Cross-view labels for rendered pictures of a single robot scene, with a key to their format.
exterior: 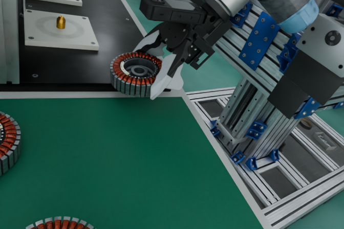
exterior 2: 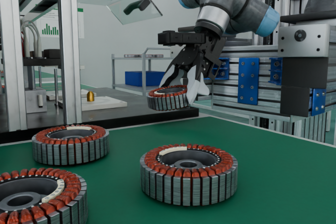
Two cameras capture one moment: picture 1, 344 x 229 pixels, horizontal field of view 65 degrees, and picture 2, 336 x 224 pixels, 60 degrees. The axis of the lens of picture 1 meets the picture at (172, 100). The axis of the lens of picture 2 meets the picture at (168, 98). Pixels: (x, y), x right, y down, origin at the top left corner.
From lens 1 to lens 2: 0.30 m
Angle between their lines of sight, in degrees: 27
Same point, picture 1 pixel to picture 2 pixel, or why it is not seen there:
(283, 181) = not seen: outside the picture
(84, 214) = not seen: hidden behind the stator
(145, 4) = (162, 35)
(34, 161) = (122, 151)
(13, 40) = (77, 81)
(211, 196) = (276, 143)
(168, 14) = (180, 36)
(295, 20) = (267, 22)
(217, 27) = (216, 44)
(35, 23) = not seen: hidden behind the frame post
